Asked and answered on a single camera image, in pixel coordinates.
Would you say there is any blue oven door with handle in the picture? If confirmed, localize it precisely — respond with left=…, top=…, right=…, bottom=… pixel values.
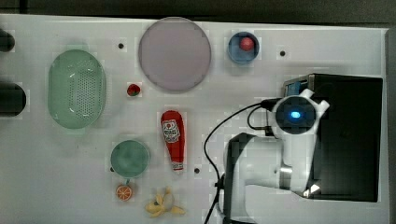
left=285, top=80, right=308, bottom=96

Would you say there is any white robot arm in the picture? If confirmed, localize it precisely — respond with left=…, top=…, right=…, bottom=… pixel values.
left=222, top=89, right=330, bottom=224

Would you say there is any black toaster oven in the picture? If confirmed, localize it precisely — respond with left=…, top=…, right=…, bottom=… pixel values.
left=283, top=74, right=383, bottom=203

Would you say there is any red ketchup bottle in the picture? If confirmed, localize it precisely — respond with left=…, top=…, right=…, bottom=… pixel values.
left=161, top=110, right=185, bottom=174

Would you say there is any lilac round plate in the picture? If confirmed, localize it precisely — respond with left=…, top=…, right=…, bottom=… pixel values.
left=138, top=17, right=211, bottom=91

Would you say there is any red toy strawberry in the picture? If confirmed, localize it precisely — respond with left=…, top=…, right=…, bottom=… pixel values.
left=127, top=84, right=141, bottom=97

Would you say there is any blue cup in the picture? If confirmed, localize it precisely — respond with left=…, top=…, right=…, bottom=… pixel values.
left=228, top=32, right=260, bottom=64

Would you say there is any green mug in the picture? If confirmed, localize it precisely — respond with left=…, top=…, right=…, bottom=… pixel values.
left=110, top=140, right=150, bottom=185

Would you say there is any red toy ball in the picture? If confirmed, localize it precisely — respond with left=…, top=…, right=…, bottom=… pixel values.
left=239, top=37, right=255, bottom=51

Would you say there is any peeled toy banana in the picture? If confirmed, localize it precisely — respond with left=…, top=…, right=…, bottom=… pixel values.
left=145, top=187, right=185, bottom=217

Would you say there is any toy orange half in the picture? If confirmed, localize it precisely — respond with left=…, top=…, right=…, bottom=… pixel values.
left=116, top=185, right=134, bottom=202

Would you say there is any green perforated colander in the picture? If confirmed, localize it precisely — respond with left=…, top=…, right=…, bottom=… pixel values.
left=48, top=49, right=106, bottom=129

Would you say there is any black pot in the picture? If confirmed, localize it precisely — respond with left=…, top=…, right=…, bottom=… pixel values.
left=0, top=82, right=26, bottom=117

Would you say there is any dark cylinder at table edge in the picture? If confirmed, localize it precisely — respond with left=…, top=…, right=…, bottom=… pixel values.
left=0, top=29, right=15, bottom=52

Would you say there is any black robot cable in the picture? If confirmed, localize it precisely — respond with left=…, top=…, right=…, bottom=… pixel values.
left=203, top=98, right=278, bottom=224

